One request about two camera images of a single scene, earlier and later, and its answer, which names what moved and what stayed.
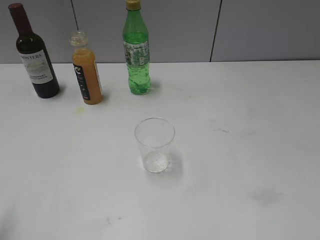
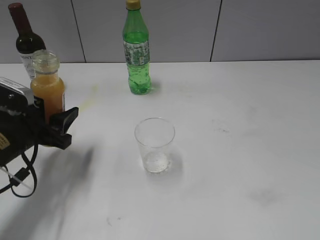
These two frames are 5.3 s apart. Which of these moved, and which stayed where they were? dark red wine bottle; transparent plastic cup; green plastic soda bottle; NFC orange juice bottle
Moved: NFC orange juice bottle
Stayed: green plastic soda bottle; dark red wine bottle; transparent plastic cup
